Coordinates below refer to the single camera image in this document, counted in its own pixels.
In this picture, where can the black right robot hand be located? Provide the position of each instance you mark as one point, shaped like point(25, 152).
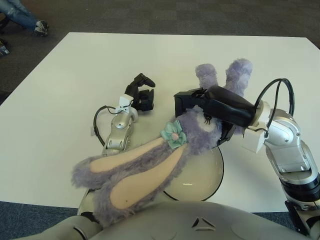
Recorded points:
point(225, 105)

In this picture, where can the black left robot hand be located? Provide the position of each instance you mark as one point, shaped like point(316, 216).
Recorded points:
point(135, 90)

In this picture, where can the purple plush bunny doll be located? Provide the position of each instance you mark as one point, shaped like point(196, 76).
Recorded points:
point(150, 160)

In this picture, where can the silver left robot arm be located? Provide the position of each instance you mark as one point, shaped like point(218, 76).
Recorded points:
point(120, 132)

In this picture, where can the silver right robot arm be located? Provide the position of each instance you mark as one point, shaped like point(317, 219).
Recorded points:
point(287, 140)

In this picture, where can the white plate black rim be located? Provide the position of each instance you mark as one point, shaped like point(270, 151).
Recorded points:
point(197, 175)

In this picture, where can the grey sneaker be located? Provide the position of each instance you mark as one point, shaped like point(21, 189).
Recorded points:
point(41, 28)

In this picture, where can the grey robot torso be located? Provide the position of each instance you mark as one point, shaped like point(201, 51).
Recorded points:
point(162, 225)

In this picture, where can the blue jeans leg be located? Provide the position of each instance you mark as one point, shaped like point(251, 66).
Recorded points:
point(17, 11)

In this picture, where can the white left wrist mount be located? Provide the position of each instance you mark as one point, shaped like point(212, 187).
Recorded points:
point(123, 101)

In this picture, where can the white wrist mount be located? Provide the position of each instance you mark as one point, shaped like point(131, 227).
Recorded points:
point(252, 140)
point(123, 101)

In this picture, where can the white right wrist mount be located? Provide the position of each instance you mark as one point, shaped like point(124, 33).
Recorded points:
point(252, 140)

